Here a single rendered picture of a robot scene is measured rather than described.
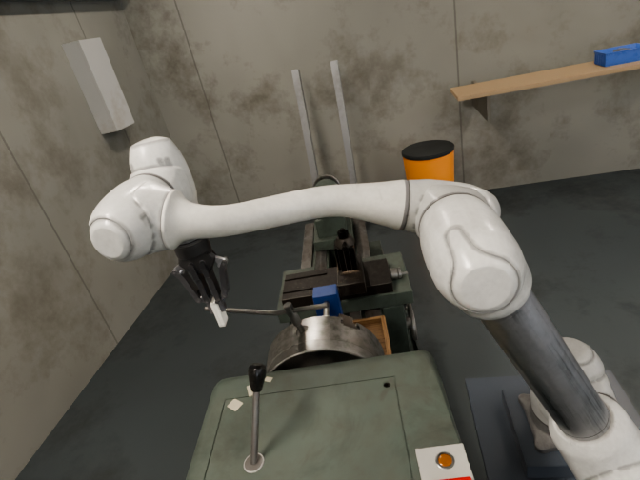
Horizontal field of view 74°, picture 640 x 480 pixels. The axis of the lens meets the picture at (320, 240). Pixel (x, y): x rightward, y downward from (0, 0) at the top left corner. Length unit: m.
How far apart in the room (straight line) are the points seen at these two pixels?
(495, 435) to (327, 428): 0.71
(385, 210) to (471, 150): 3.72
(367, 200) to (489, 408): 0.88
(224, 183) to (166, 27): 1.57
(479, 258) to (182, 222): 0.46
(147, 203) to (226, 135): 3.93
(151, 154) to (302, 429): 0.57
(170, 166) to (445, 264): 0.52
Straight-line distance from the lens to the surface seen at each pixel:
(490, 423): 1.46
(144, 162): 0.85
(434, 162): 3.70
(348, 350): 1.01
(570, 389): 0.93
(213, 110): 4.60
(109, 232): 0.71
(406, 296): 1.66
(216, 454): 0.87
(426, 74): 4.28
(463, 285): 0.65
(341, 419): 0.84
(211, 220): 0.72
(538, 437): 1.36
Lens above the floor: 1.90
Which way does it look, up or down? 27 degrees down
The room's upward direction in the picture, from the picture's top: 13 degrees counter-clockwise
